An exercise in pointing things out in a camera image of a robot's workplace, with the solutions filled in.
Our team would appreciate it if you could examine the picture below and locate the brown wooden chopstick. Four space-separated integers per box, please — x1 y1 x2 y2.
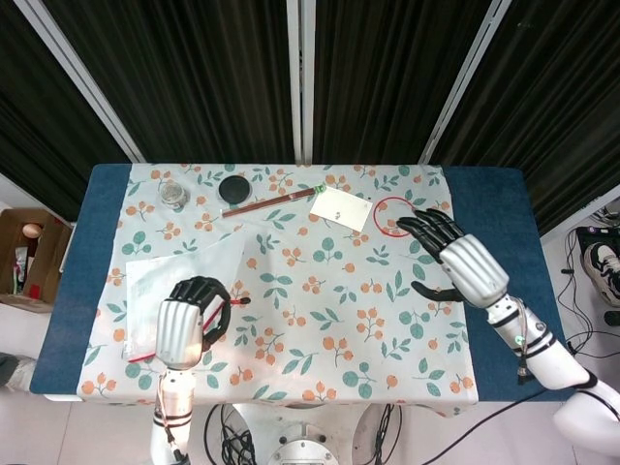
221 186 319 218
222 188 320 220

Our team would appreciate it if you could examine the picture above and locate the white frame post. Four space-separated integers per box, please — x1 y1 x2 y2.
285 0 317 165
13 0 147 164
418 0 514 167

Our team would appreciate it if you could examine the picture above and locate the colourful packet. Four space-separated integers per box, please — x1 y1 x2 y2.
9 244 31 295

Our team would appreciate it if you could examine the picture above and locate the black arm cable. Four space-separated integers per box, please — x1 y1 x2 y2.
476 372 567 430

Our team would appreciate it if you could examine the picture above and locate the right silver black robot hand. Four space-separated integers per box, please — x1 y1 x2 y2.
396 207 511 308

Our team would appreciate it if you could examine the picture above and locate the brown cardboard box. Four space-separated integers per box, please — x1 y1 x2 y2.
0 207 75 314

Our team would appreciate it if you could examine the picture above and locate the black floor cable tangle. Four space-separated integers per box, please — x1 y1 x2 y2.
555 227 620 358

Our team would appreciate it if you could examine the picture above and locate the floral tablecloth with orange berries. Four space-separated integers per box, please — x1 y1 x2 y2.
76 163 481 419

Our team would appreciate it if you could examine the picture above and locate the clear plastic bag red zip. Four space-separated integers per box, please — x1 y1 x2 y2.
120 234 253 364

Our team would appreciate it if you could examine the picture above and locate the white paper card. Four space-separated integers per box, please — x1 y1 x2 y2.
309 186 375 233

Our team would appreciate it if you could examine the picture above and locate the black curtain panel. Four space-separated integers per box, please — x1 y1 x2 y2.
0 0 135 210
312 0 501 167
42 0 298 166
432 0 620 234

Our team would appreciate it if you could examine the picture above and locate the small glass jar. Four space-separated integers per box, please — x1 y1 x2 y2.
159 179 189 210

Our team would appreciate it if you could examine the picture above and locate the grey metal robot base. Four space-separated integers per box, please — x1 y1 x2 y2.
232 400 370 465

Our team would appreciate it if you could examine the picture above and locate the round black lid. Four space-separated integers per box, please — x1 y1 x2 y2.
217 175 254 205

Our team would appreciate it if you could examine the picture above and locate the black cable bundle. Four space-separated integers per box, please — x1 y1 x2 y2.
202 403 259 465
370 403 406 465

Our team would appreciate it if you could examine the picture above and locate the blue table cover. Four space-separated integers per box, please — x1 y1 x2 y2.
28 163 577 403

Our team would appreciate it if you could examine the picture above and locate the black and white sneaker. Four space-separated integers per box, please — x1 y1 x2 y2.
580 241 620 307

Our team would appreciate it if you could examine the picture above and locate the thin red ring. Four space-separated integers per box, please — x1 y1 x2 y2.
372 196 419 239

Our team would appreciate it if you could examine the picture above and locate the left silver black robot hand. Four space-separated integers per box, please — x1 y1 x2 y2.
154 275 233 368

